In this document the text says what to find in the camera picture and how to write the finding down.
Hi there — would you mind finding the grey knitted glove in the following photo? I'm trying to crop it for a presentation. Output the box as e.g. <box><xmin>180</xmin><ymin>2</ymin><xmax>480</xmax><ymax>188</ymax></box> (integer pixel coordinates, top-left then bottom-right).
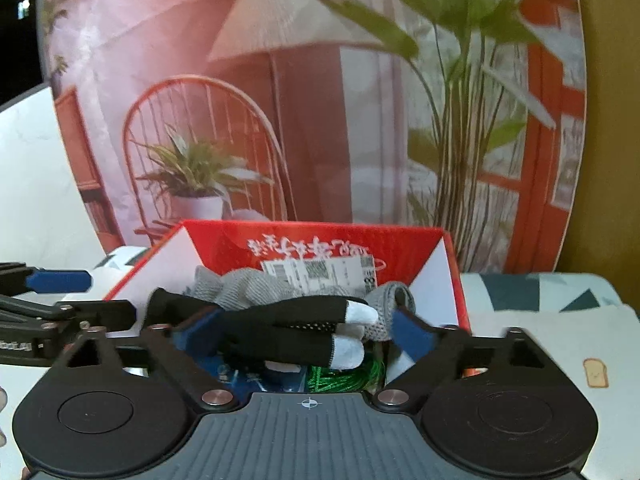
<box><xmin>184</xmin><ymin>266</ymin><xmax>416</xmax><ymax>341</ymax></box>

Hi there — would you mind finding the blue cotton pad bag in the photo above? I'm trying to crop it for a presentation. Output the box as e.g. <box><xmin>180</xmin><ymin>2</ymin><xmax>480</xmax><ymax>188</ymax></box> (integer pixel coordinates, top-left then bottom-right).
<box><xmin>195</xmin><ymin>356</ymin><xmax>307</xmax><ymax>402</ymax></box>

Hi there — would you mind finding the black glove with white fingertips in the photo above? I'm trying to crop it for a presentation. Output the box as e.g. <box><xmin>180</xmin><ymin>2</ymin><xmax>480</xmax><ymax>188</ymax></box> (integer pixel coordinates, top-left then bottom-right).
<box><xmin>143</xmin><ymin>288</ymin><xmax>378</xmax><ymax>370</ymax></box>

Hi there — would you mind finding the green fabric zongzi pouch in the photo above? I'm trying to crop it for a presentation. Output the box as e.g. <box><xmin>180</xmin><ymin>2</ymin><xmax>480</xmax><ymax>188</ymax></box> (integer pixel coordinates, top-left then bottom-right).
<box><xmin>307</xmin><ymin>351</ymin><xmax>385</xmax><ymax>393</ymax></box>

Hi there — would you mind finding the printed living room backdrop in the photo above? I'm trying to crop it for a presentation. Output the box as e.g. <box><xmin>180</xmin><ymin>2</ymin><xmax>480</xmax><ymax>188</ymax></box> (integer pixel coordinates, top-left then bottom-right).
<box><xmin>40</xmin><ymin>0</ymin><xmax>586</xmax><ymax>273</ymax></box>

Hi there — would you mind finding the white marble board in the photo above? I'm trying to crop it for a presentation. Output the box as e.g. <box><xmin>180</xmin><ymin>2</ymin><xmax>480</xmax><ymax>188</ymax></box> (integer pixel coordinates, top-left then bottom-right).
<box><xmin>1</xmin><ymin>84</ymin><xmax>125</xmax><ymax>269</ymax></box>

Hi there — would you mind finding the red strawberry cardboard box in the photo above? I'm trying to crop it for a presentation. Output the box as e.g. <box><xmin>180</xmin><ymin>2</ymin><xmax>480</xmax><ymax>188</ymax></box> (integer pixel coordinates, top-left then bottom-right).
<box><xmin>107</xmin><ymin>220</ymin><xmax>469</xmax><ymax>327</ymax></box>

